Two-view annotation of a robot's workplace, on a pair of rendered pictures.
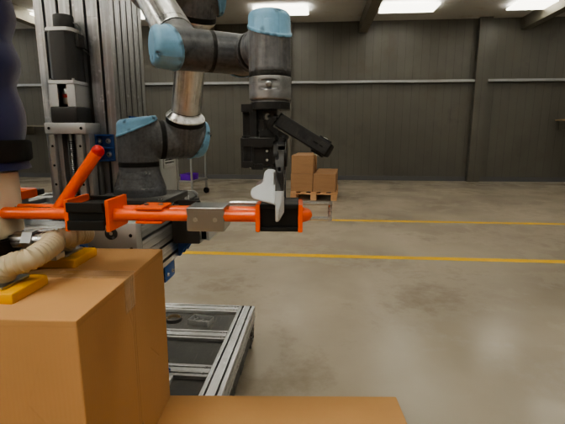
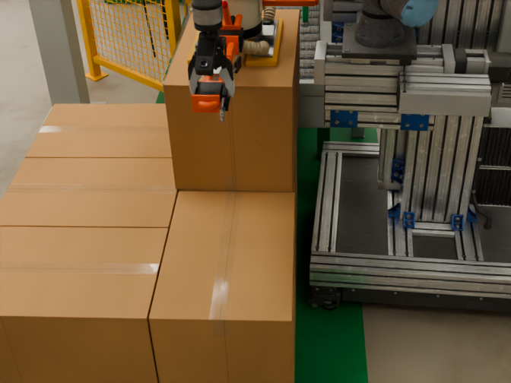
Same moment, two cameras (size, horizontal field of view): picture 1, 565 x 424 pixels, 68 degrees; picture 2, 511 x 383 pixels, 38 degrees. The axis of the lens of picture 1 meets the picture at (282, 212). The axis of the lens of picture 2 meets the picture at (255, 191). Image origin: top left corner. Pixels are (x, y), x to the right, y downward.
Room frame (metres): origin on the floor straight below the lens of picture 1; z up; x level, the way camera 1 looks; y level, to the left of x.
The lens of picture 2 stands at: (1.00, -1.71, 2.02)
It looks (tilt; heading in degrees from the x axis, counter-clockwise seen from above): 36 degrees down; 94
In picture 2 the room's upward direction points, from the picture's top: 2 degrees counter-clockwise
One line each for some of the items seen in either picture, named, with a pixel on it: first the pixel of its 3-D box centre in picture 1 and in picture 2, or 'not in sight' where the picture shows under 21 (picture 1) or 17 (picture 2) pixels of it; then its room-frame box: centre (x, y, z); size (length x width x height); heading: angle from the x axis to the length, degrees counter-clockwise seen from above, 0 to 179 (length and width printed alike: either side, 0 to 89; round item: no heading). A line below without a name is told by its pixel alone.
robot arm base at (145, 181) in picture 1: (139, 177); (380, 22); (1.25, 0.43, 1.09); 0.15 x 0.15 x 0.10
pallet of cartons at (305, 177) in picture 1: (315, 174); not in sight; (8.28, -0.67, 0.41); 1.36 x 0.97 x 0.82; 176
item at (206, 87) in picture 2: (280, 214); (207, 96); (0.76, 0.00, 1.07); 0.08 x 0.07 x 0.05; 87
